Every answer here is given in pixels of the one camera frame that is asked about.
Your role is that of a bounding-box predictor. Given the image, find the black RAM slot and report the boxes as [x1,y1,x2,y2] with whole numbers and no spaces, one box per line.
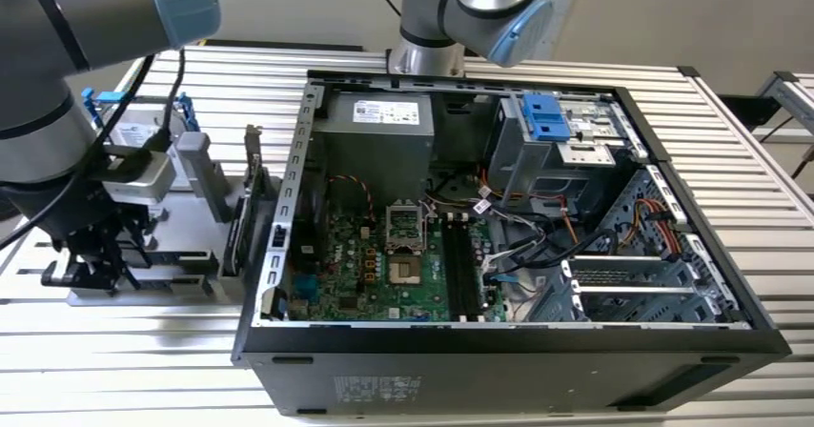
[449,213,470,322]
[457,213,477,322]
[444,213,462,322]
[465,213,485,322]

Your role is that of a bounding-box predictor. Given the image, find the grey parts rack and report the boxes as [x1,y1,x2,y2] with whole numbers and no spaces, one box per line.
[67,131,286,309]

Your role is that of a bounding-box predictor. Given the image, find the hard disk in blue carrier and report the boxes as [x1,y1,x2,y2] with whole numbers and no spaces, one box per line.
[81,88,203,193]

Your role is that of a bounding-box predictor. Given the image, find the graphics card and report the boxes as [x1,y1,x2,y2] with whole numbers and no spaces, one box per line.
[218,122,270,278]

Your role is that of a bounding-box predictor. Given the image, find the green motherboard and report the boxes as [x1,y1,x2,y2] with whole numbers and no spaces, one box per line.
[289,207,510,324]

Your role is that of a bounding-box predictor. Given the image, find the grey power supply unit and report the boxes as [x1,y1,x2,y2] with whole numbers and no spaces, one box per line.
[313,91,438,202]

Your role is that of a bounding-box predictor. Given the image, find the metal socket cover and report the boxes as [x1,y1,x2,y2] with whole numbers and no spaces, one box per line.
[386,198,426,255]

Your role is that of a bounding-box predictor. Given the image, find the CPU socket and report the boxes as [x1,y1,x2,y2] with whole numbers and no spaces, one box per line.
[389,254,426,286]

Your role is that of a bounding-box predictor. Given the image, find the black PC case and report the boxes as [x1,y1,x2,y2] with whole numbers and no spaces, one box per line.
[230,68,795,418]

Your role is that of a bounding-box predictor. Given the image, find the blue plastic drive latch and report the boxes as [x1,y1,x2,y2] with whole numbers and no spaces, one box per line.
[520,91,569,142]

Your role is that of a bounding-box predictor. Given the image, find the grey metal disk bay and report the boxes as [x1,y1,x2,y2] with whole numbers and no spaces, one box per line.
[562,254,733,324]

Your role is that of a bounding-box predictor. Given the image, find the metal slat side table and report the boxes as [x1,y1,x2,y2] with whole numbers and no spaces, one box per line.
[749,70,814,145]

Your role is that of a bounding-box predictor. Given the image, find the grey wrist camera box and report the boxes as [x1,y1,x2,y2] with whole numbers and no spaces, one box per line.
[101,152,175,205]

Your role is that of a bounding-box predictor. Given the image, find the black camera cable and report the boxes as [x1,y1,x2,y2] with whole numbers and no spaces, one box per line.
[0,48,187,253]

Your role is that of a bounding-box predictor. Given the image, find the red black twisted wire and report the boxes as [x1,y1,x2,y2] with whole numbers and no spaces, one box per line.
[328,174,378,221]

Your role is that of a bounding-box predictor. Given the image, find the orange data cable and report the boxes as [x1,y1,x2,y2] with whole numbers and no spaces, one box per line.
[480,169,582,246]

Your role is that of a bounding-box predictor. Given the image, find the black cable bundle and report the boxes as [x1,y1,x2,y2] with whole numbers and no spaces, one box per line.
[502,230,617,272]

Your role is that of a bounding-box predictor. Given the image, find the orange red yellow wire bundle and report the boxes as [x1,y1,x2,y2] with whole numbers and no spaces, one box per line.
[620,197,688,259]

